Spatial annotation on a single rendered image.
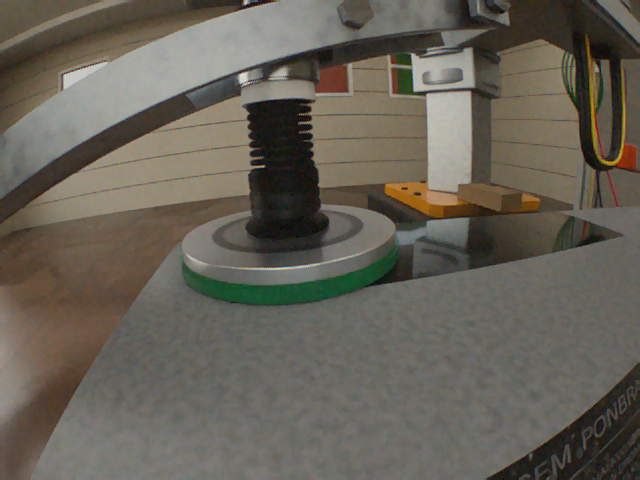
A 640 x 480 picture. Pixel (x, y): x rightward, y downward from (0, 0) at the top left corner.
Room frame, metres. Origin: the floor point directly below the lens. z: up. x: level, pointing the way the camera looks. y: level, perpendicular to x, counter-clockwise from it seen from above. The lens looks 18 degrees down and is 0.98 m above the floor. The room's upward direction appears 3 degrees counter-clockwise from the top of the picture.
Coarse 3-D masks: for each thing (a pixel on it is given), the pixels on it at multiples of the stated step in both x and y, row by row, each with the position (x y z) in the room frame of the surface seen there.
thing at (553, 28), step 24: (480, 0) 0.27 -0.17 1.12; (528, 0) 0.39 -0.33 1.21; (552, 0) 0.36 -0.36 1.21; (576, 0) 0.33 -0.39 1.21; (600, 0) 0.33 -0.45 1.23; (504, 24) 0.28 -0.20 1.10; (528, 24) 0.48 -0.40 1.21; (552, 24) 0.44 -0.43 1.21; (576, 24) 0.41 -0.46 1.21; (600, 24) 0.37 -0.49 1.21; (624, 24) 0.36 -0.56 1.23; (600, 48) 0.45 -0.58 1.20; (624, 48) 0.42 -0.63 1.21
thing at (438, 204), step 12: (396, 192) 1.16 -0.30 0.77; (408, 192) 1.09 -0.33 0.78; (420, 192) 1.04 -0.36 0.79; (432, 192) 1.08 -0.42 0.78; (444, 192) 1.08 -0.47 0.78; (408, 204) 1.05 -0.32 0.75; (420, 204) 0.95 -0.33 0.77; (432, 204) 0.88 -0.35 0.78; (444, 204) 0.87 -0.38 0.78; (456, 204) 0.87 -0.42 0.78; (468, 204) 0.87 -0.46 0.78; (528, 204) 0.90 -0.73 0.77; (432, 216) 0.88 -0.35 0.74; (444, 216) 0.86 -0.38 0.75; (456, 216) 0.86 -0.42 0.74; (468, 216) 0.87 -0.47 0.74
